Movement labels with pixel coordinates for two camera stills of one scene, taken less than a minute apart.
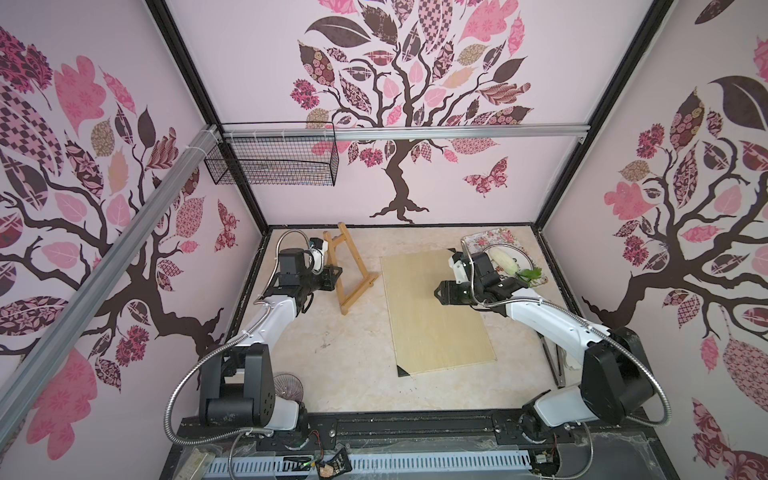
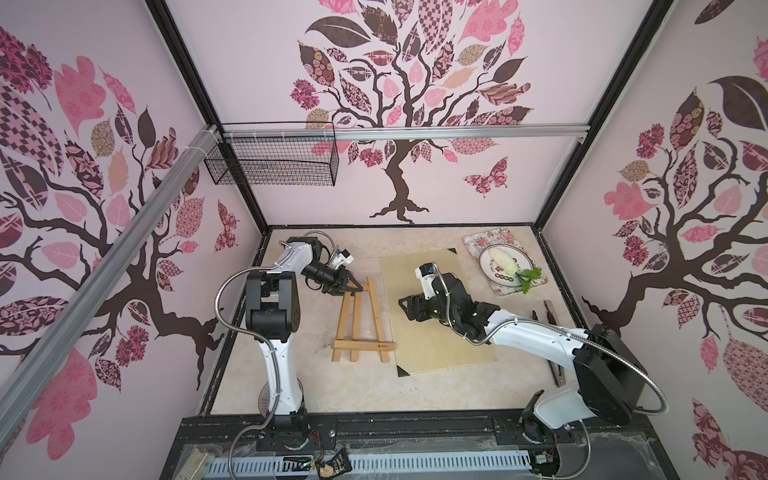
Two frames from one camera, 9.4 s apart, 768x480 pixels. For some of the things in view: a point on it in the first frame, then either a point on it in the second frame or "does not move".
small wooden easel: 331,243 → 355,344
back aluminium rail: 353,130 does not move
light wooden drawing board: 430,333 does not move
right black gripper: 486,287 → 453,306
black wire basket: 275,153 does not move
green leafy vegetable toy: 507,263 does not move
